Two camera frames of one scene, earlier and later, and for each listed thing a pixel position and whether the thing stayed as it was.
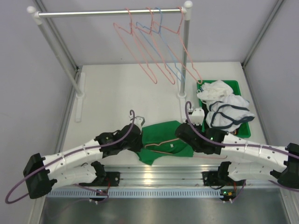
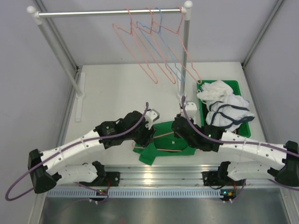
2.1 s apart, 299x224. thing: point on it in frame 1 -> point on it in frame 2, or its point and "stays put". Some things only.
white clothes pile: x=227 y=110 stays put
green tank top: x=160 y=141 stays put
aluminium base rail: x=177 y=176 stays put
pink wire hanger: x=172 y=153 -> x=166 y=150
